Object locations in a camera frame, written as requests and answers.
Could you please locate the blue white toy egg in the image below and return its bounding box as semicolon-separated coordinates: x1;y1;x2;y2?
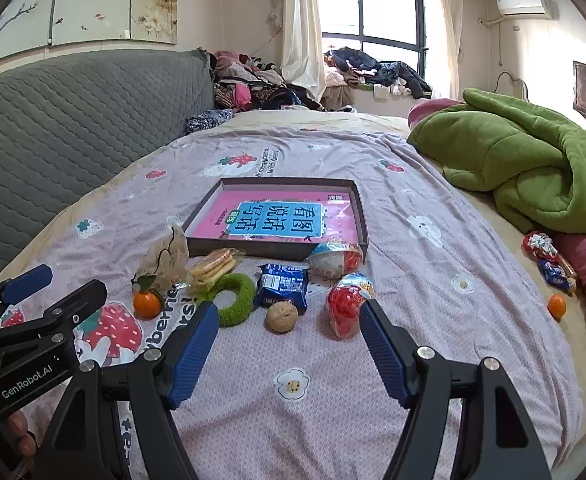
305;240;364;281

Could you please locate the beige bed sheet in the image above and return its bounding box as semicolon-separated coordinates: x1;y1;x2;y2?
0;109;586;376

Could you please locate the white curved cable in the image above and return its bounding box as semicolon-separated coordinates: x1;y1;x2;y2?
495;71;528;103

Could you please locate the brown walnut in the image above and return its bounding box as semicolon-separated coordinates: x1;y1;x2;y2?
265;301;300;334

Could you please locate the green fuzzy scrunchie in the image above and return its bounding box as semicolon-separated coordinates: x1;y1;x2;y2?
195;272;256;330

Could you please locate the blue orange snack packet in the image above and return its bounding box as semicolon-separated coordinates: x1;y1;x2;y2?
538;257;578;295

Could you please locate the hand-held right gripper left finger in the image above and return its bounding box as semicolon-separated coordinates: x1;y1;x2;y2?
33;301;220;480

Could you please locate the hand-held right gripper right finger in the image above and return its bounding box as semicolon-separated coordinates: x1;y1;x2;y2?
358;299;556;480

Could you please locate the beige mesh scrunchie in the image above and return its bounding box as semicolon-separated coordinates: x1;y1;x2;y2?
132;225;190;293

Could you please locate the pink cloth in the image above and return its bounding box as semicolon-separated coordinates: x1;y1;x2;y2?
408;99;466;128

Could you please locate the pile of mixed clothes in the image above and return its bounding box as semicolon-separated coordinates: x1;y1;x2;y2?
208;50;324;113

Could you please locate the strawberry printed blanket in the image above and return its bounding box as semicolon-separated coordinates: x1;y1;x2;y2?
0;127;586;480

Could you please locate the grey quilted headboard cover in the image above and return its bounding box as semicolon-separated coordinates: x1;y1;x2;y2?
0;49;214;286

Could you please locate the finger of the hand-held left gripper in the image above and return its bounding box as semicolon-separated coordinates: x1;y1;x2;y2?
0;264;54;333
0;280;108;346

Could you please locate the floral wall painting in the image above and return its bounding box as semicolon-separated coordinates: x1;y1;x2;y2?
0;0;179;68

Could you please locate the person's left hand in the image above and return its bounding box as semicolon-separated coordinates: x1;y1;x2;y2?
0;409;40;463

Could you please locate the cream curtain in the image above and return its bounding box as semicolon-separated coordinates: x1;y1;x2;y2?
280;0;324;103
430;0;466;101

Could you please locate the pile of dark clothes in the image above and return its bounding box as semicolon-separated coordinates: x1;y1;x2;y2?
323;46;433;101

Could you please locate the green fleece blanket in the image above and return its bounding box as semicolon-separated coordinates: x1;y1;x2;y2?
407;88;586;238

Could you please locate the dark floral cloth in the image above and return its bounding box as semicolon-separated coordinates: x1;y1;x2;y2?
184;109;235;136

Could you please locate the shallow box with pink bottom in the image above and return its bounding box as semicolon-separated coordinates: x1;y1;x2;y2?
180;176;370;265

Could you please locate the tangerine with green leaf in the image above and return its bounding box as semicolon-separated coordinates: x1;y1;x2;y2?
132;275;165;320

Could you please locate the blue cookie packet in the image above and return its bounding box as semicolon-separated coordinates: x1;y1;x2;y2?
253;262;310;316

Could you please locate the white air conditioner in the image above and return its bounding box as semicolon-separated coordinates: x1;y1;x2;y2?
495;0;558;21

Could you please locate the clear packet of crackers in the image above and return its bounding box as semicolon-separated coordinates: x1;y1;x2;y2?
185;247;246;291

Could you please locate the red toy egg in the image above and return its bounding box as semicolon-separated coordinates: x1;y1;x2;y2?
327;272;376;339

